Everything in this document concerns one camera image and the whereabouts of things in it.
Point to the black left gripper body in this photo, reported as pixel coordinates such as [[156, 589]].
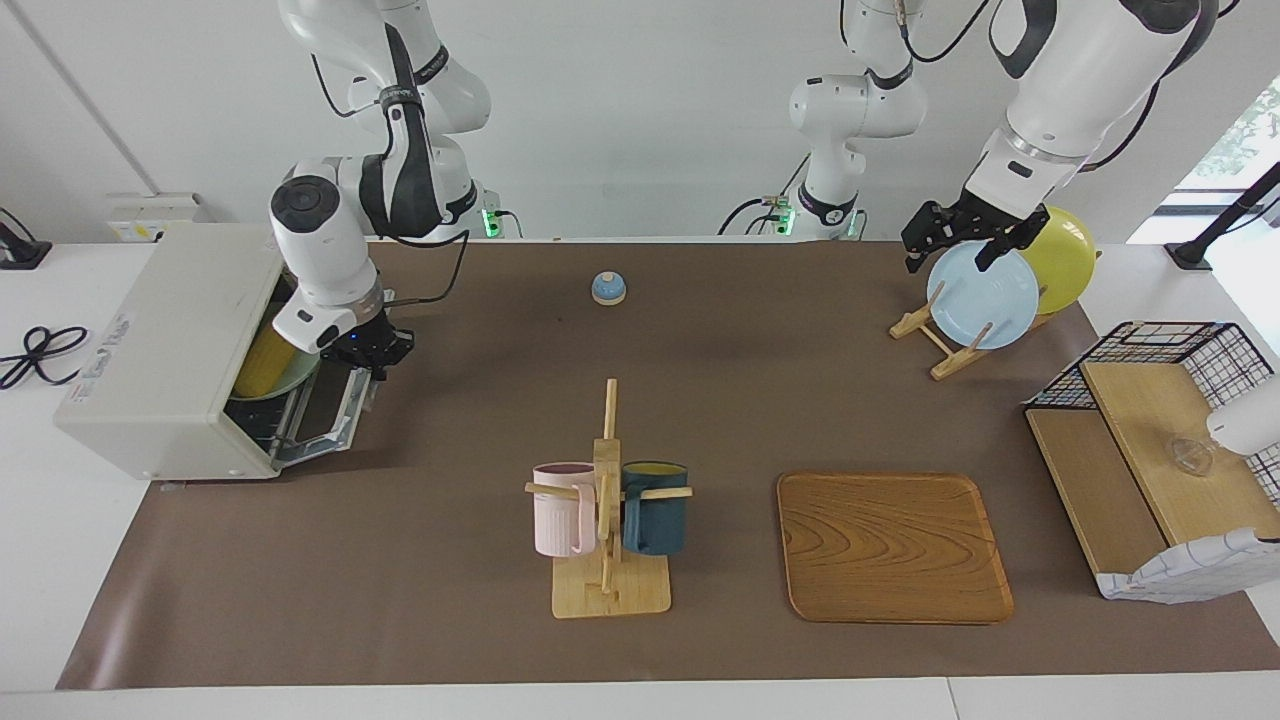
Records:
[[972, 220]]

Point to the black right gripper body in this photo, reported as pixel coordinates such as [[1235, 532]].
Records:
[[370, 342]]

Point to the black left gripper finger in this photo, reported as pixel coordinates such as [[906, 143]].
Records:
[[913, 256], [991, 252]]

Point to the pale green plate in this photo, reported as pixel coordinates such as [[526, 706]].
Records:
[[295, 378]]

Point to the yellow corn cob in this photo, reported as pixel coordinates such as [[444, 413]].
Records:
[[265, 365]]

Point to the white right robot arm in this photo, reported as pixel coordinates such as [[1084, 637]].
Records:
[[325, 240]]

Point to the white toaster oven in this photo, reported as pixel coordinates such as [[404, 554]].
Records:
[[150, 340]]

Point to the light blue plate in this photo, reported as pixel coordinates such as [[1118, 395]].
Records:
[[980, 300]]

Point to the yellow plate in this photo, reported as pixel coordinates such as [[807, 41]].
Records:
[[1065, 255]]

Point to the wooden plate rack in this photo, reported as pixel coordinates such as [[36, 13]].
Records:
[[950, 362]]

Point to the black angled stand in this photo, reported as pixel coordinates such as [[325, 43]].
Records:
[[1195, 252]]

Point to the pink mug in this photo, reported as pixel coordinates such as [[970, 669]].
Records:
[[558, 515]]

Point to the blue service bell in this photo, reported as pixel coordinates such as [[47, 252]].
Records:
[[608, 288]]

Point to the brown table mat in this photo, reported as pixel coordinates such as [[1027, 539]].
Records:
[[450, 620]]

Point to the clear glass cup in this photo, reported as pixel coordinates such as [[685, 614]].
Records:
[[1192, 457]]

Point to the brown wooden tray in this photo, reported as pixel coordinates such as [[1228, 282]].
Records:
[[890, 545]]

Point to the white rounded device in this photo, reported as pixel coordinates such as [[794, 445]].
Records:
[[1250, 418]]

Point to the dark blue mug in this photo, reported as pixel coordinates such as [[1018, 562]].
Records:
[[655, 520]]

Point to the wooden mug tree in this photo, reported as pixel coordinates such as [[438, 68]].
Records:
[[608, 590]]

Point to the small black stand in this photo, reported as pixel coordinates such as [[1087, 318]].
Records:
[[20, 252]]

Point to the white checkered cloth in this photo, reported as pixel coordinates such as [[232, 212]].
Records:
[[1200, 570]]

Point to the white wall socket box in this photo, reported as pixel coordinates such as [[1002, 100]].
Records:
[[135, 225]]

